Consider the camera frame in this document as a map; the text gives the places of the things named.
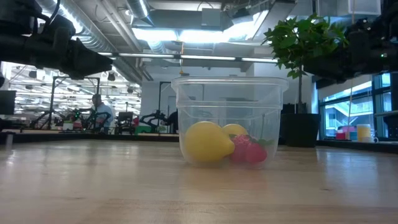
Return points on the red strawberry with green leaves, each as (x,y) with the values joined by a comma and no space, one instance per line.
(256,154)

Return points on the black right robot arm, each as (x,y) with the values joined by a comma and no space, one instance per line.
(385,46)

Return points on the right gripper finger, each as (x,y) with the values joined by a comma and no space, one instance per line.
(326,67)

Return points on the green distant box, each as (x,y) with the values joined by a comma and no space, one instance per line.
(143,130)

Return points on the person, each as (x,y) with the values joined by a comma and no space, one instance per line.
(172,119)
(102,113)

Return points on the silver ventilation duct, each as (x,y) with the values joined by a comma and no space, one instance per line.
(138,9)

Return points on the black aluminium table frame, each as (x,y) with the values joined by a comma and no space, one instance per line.
(37,138)

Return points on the pink plastic raspberry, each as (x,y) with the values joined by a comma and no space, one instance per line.
(241,149)

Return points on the pink box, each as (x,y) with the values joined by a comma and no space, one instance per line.
(343,135)

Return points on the long ceiling light bar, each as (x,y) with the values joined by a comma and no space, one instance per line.
(205,58)

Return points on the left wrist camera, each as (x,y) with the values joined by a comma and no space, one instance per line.
(62,26)

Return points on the black distant monitor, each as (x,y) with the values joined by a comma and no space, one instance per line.
(7,102)

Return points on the green potted plant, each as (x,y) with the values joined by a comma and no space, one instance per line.
(295,40)

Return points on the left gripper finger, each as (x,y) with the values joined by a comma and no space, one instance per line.
(81,75)
(90,59)

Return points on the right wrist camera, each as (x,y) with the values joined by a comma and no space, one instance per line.
(357,28)

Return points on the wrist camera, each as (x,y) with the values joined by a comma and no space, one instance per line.
(357,28)
(62,26)

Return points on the clear plastic tupperware container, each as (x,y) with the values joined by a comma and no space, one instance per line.
(230,93)

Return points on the black distant robot arm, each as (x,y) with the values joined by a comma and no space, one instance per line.
(152,116)

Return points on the dark side desk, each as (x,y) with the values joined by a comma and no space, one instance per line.
(357,147)

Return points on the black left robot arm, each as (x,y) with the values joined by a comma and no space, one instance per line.
(15,46)

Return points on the yellow plastic lemon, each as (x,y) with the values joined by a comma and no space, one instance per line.
(235,129)
(206,143)

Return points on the yellow cup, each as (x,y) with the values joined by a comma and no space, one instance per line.
(363,133)

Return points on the black distant station frame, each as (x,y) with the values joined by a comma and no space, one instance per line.
(76,77)
(159,105)

